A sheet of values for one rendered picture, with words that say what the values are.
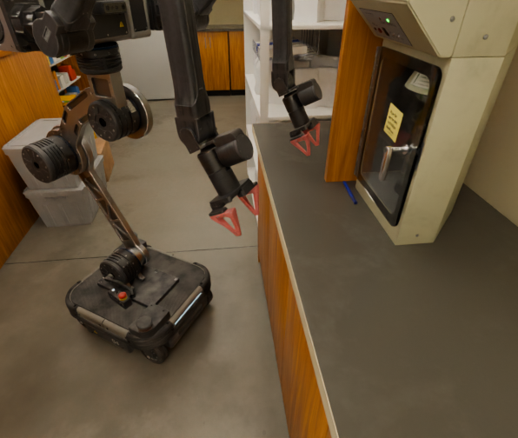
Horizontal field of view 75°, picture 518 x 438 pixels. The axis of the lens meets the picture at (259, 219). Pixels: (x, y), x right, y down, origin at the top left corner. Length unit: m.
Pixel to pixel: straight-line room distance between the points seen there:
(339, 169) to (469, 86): 0.53
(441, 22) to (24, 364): 2.10
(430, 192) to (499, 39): 0.34
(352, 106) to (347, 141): 0.12
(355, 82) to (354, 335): 0.74
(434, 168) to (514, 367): 0.43
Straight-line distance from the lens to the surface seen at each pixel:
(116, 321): 1.76
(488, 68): 0.86
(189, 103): 0.73
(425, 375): 0.74
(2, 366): 2.18
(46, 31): 0.95
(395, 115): 0.95
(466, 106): 0.87
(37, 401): 1.97
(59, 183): 2.76
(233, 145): 0.71
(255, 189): 0.83
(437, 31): 0.78
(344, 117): 1.16
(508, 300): 0.97
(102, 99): 1.32
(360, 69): 1.13
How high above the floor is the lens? 1.53
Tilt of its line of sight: 35 degrees down
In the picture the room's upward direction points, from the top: straight up
